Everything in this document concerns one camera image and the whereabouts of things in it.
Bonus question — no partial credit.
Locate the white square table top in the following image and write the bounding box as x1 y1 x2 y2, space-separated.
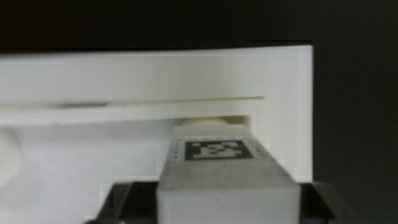
0 98 312 224

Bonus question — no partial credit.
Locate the white U-shaped fence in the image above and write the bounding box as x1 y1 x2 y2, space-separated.
0 44 314 126

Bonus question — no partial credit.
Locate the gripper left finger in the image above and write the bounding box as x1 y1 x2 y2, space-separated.
83 182 157 224

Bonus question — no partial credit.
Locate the white table leg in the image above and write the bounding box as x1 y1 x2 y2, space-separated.
156 118 299 224

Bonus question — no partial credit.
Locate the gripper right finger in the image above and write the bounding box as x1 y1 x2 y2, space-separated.
298 182 355 224

